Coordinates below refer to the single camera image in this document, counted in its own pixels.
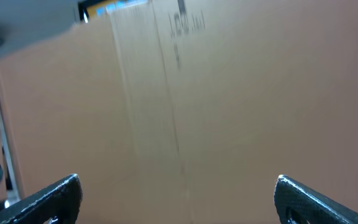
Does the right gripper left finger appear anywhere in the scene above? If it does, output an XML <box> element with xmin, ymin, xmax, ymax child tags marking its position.
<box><xmin>0</xmin><ymin>174</ymin><xmax>83</xmax><ymax>224</ymax></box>

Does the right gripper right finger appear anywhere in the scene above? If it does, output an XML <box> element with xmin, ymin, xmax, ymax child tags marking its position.
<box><xmin>273</xmin><ymin>175</ymin><xmax>358</xmax><ymax>224</ymax></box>

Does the cardboard panel at back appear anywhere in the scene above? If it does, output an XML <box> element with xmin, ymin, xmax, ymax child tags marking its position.
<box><xmin>0</xmin><ymin>1</ymin><xmax>358</xmax><ymax>223</ymax></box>

